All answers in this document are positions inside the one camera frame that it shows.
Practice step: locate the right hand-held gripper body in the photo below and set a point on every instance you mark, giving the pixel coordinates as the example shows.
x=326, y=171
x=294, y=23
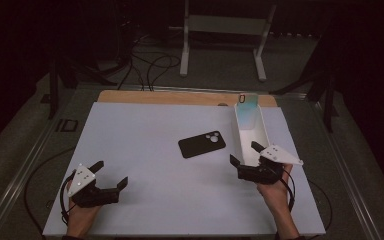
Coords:
x=263, y=171

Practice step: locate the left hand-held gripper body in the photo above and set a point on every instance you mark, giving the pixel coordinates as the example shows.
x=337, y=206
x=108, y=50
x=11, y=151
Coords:
x=90, y=195

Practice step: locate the white rectangular container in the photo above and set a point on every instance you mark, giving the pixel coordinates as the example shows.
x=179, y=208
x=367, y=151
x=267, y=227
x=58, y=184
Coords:
x=261, y=133

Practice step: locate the iridescent translucent phone case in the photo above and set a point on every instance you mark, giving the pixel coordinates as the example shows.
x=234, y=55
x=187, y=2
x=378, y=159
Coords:
x=248, y=113

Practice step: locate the black phone case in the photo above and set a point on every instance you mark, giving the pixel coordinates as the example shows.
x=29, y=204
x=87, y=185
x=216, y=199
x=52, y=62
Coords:
x=201, y=145

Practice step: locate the person's left hand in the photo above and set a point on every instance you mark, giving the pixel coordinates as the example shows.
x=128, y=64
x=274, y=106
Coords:
x=81, y=216

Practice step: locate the person's right hand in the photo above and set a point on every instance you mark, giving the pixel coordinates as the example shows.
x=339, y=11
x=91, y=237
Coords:
x=275, y=195

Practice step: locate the black tripod stand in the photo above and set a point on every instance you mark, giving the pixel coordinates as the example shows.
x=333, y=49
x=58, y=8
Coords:
x=54, y=86
x=328, y=100

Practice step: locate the white metal stand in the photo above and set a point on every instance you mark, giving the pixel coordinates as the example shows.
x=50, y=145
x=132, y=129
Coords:
x=226, y=25

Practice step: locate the small black floor frame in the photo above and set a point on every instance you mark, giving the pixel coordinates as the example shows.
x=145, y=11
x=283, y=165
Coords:
x=67, y=125

